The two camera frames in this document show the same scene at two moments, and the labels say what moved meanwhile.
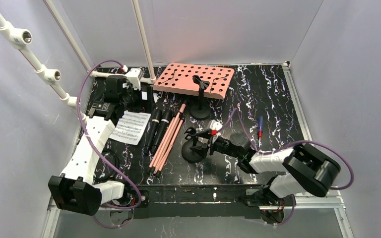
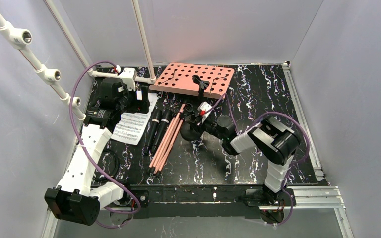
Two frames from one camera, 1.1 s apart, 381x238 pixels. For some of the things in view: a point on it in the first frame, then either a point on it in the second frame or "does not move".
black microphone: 166,117 does not move
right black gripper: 204,140 -> 196,119
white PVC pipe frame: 19,38 does not move
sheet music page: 130,127 does not move
